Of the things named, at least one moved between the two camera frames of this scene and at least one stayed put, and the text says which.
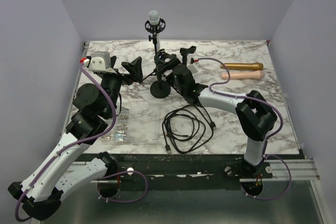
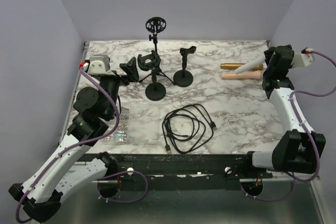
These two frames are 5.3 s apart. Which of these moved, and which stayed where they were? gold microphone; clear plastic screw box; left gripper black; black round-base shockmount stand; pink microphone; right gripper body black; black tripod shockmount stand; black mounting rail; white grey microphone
Moved: white grey microphone; right gripper body black; black round-base shockmount stand
Stayed: black tripod shockmount stand; clear plastic screw box; black mounting rail; left gripper black; pink microphone; gold microphone
